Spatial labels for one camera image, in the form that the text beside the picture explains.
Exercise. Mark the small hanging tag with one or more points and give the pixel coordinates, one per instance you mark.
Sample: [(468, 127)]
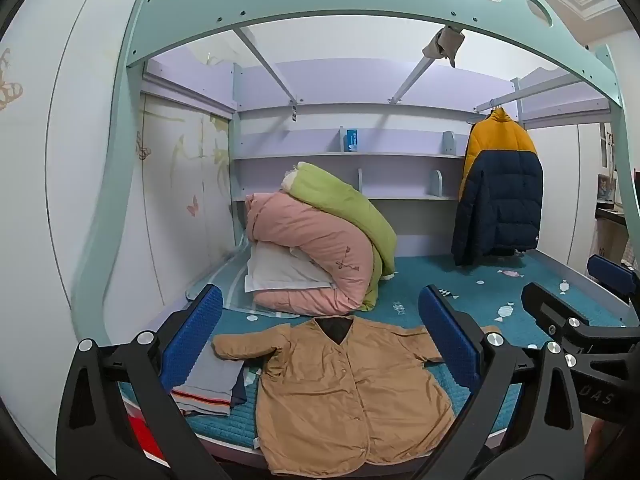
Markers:
[(294, 112)]

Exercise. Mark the folded grey garment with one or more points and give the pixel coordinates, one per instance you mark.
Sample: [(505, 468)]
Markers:
[(210, 380)]

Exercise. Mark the tan quilted jacket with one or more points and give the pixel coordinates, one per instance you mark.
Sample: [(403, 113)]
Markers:
[(325, 390)]

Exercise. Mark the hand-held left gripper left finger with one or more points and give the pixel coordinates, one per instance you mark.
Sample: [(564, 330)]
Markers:
[(192, 337)]

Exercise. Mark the small blue box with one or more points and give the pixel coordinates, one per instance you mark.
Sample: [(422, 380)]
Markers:
[(352, 141)]

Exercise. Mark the picture frame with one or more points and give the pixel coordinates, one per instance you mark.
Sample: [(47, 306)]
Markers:
[(607, 189)]

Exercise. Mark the teal quilted bed mat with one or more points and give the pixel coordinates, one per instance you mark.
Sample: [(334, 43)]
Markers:
[(440, 272)]

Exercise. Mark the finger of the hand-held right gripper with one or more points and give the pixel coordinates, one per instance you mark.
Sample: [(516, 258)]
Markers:
[(555, 305), (612, 274)]

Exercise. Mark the white cabinet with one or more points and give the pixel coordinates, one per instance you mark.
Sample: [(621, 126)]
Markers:
[(570, 185)]

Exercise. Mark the red cloth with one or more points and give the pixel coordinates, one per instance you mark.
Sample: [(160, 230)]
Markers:
[(142, 430)]

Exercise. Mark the beige cloth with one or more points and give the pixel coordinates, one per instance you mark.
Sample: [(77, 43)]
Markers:
[(442, 45)]

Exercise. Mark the light green bunk bed frame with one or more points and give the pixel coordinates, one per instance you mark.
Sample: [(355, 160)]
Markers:
[(300, 5)]

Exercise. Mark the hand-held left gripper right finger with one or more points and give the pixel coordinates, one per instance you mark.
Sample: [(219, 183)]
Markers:
[(447, 335)]

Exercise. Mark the folded navy garment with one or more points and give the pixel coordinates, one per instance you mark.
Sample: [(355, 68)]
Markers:
[(241, 390)]

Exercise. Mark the pink quilt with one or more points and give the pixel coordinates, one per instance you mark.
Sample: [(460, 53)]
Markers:
[(320, 240)]

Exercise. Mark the teal striped pillow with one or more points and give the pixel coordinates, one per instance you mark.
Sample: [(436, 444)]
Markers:
[(235, 305)]

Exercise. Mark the green quilt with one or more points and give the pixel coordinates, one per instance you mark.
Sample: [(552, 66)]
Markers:
[(350, 205)]

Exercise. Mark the butterfly wall sticker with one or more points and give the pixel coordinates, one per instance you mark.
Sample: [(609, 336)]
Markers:
[(7, 87)]

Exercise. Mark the white pillow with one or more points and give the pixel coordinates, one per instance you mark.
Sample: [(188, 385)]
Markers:
[(280, 270)]

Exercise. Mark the purple shelf unit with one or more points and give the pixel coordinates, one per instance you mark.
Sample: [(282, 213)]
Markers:
[(400, 162)]

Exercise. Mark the yellow and navy puffer jacket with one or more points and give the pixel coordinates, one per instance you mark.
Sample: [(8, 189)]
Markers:
[(500, 195)]

